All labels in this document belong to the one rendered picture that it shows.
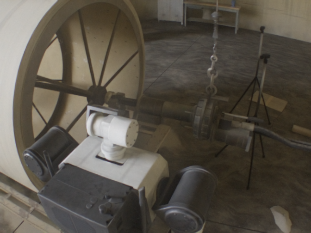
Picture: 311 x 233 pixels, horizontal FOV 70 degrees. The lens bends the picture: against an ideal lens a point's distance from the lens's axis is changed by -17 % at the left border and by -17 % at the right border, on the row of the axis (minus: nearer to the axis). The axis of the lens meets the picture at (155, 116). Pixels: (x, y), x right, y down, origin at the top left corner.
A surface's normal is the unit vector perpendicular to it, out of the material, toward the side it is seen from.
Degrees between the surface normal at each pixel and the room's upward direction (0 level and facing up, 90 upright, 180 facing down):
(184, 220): 90
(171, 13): 90
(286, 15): 90
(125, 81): 75
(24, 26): 38
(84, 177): 0
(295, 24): 90
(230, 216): 0
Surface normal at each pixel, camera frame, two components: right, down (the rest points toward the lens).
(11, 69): -0.31, -0.09
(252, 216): 0.00, -0.85
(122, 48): -0.37, 0.62
